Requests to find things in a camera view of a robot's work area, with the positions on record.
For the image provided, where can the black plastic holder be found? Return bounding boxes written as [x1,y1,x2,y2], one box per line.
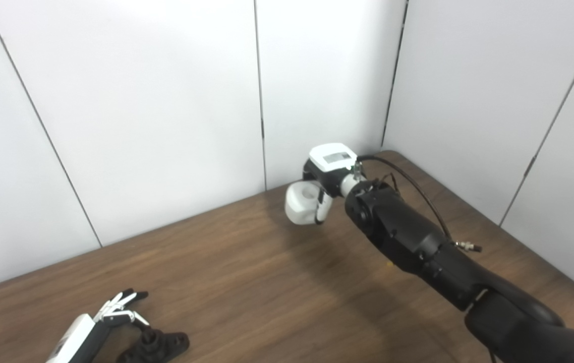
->
[117,327,190,363]

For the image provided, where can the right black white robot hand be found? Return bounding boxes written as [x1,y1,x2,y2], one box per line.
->
[302,143,358,225]

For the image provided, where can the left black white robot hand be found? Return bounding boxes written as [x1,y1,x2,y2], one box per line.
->
[45,289,150,363]

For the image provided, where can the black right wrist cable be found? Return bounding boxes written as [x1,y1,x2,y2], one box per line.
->
[355,155,454,243]

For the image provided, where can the round white plastic piece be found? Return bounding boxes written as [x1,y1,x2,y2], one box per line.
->
[285,181,328,226]

